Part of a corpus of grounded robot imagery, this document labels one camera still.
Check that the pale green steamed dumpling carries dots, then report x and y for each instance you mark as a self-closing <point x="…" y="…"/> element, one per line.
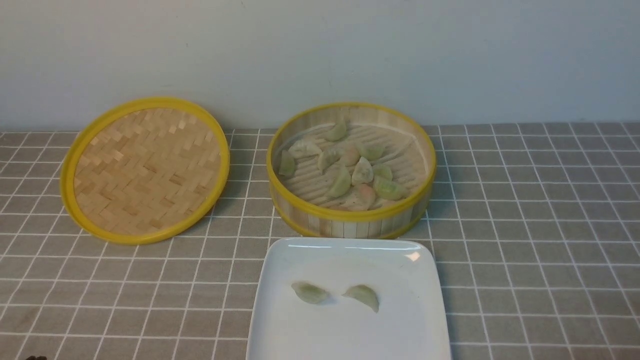
<point x="341" y="183"/>

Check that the small green steamed dumpling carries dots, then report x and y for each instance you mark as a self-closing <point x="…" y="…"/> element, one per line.
<point x="383" y="171"/>

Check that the green dumpling on plate left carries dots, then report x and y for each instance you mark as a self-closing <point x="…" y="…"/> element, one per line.
<point x="310" y="293"/>

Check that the green dumpling on plate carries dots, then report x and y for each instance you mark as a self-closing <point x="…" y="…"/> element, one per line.
<point x="310" y="293"/>
<point x="365" y="295"/>

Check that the green dumpling on plate right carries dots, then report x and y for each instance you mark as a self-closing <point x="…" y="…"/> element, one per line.
<point x="365" y="295"/>

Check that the white square plate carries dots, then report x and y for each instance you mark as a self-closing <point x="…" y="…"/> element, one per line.
<point x="411" y="323"/>

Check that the bamboo steamer basket yellow rim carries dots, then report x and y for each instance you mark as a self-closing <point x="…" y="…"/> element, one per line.
<point x="300" y="200"/>

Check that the pale green dumpling steamer centre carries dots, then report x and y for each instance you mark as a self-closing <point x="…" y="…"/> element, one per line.
<point x="328" y="157"/>

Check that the green dumpling steamer far left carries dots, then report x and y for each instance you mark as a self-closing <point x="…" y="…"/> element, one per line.
<point x="287" y="164"/>

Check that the white dumpling steamer left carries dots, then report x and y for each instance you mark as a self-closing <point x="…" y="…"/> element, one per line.
<point x="304" y="148"/>

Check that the pinkish dumpling steamer centre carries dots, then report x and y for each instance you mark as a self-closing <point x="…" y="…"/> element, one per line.
<point x="349" y="154"/>

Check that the white green dumpling steamer middle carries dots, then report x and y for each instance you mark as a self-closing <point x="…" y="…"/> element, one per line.
<point x="363" y="172"/>

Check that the pink dumpling steamer front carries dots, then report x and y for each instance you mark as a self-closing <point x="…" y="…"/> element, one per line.
<point x="361" y="198"/>

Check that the green dumpling top of steamer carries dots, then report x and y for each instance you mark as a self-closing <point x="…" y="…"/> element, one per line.
<point x="337" y="132"/>

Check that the green dumpling steamer upper right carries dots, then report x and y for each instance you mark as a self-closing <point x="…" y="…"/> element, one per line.
<point x="371" y="152"/>

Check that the bright green dumpling steamer right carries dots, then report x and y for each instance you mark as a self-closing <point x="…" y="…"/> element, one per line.
<point x="389" y="189"/>

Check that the woven bamboo steamer lid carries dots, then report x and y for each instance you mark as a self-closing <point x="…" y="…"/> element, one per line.
<point x="145" y="171"/>

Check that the grey checked tablecloth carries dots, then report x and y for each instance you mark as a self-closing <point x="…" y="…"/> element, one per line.
<point x="534" y="228"/>

